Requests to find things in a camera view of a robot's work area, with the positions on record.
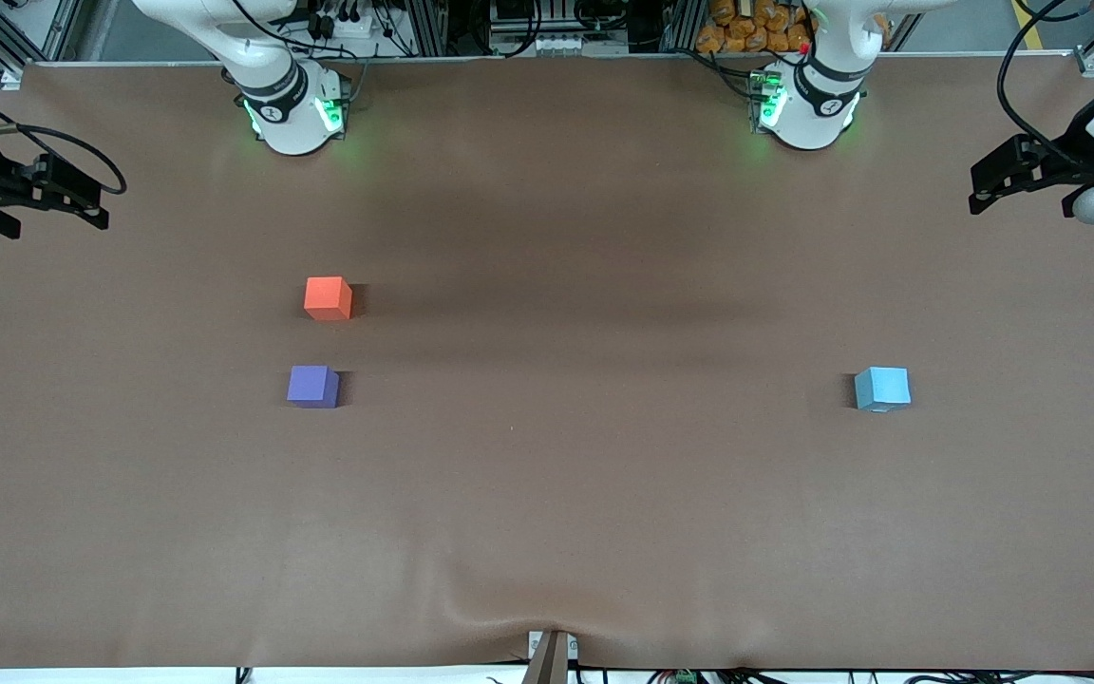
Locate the orange snack bags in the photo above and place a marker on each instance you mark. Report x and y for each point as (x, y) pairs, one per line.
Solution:
(746, 28)

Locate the light blue block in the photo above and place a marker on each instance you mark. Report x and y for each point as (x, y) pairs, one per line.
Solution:
(882, 389)

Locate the green terminal connector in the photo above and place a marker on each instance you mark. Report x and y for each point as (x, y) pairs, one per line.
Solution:
(685, 677)

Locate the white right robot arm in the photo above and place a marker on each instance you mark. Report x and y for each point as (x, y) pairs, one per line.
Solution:
(291, 114)

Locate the orange block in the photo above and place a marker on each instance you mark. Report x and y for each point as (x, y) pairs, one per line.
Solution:
(327, 299)

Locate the white power strip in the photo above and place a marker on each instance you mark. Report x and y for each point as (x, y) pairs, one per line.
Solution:
(343, 26)

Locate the brown table cover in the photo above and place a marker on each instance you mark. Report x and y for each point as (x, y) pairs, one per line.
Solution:
(547, 427)

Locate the white terminal block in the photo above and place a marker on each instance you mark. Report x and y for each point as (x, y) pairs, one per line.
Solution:
(552, 45)

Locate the purple block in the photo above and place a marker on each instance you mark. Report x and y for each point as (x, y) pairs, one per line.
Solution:
(311, 387)

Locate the camera mount post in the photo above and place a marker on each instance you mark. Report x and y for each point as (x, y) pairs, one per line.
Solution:
(547, 660)

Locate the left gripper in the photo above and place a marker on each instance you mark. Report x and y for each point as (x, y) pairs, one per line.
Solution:
(1072, 167)

